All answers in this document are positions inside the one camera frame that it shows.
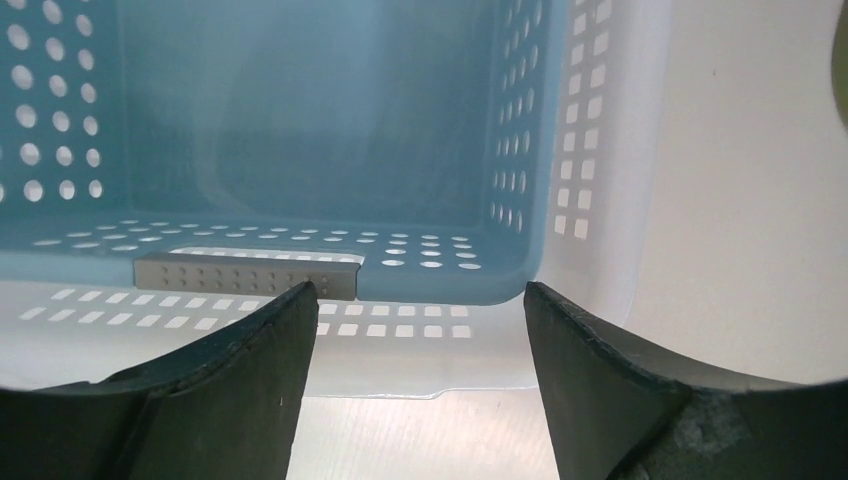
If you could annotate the white plastic basket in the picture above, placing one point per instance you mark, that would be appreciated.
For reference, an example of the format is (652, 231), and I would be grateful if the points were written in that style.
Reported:
(607, 125)

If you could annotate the blue perforated basket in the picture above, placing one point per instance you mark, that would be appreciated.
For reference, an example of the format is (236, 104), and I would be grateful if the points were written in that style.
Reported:
(414, 134)

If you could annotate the green plastic waste bin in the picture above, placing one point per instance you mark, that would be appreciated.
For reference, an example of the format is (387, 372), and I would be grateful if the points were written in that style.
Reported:
(839, 64)

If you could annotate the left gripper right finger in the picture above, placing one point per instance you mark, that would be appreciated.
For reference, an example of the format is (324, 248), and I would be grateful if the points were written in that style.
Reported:
(619, 406)

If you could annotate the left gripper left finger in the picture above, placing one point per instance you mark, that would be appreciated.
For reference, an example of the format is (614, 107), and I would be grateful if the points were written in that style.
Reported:
(225, 406)

